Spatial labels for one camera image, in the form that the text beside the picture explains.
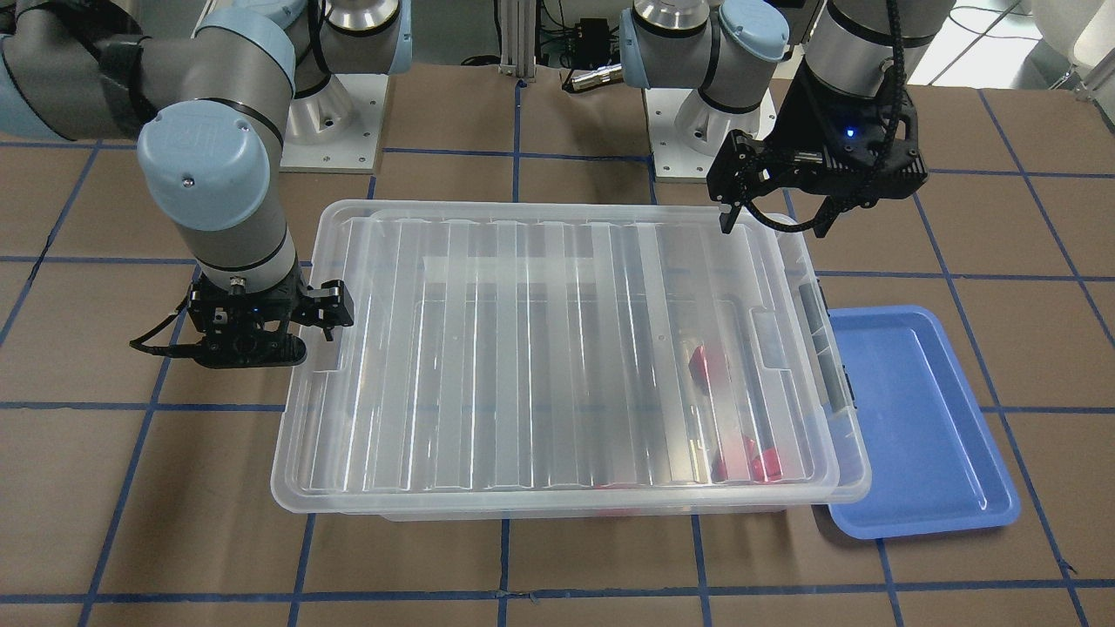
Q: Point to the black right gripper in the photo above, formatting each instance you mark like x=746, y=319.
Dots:
x=329, y=304

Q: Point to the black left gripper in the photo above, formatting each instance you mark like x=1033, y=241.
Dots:
x=813, y=120

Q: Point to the red block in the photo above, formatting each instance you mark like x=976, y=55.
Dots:
x=708, y=367
x=765, y=466
x=732, y=463

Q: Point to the clear plastic box lid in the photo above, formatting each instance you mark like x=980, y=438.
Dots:
x=557, y=357

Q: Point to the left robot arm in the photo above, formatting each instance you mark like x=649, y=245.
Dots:
x=728, y=53

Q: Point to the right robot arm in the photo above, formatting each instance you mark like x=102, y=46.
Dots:
x=207, y=114

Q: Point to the clear plastic storage box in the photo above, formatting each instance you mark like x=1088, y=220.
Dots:
x=575, y=366

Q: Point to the blue plastic tray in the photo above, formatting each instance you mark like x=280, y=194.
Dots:
x=935, y=467

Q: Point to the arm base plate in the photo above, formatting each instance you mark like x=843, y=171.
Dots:
x=686, y=133
x=337, y=129

